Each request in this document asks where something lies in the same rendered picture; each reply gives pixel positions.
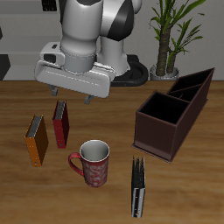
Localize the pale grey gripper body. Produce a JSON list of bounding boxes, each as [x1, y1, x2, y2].
[[33, 59, 116, 100]]

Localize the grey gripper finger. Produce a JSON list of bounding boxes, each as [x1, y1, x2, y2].
[[84, 94, 95, 106], [47, 84, 59, 97]]

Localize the red patterned mug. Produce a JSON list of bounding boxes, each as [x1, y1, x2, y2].
[[67, 139, 111, 188]]

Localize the dark brown desk caddy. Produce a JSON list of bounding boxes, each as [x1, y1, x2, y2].
[[131, 67, 216, 164]]

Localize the red standing book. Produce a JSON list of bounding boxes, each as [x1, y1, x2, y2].
[[52, 100, 70, 150]]

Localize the orange standing book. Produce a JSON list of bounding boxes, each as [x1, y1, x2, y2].
[[24, 114, 50, 168]]

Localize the green pot plant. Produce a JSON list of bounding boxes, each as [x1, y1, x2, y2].
[[149, 0, 207, 81]]

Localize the black standing book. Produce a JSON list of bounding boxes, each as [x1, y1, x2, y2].
[[130, 155, 146, 219]]

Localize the flat black base plate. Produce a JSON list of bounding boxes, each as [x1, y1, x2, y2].
[[110, 54, 150, 88]]

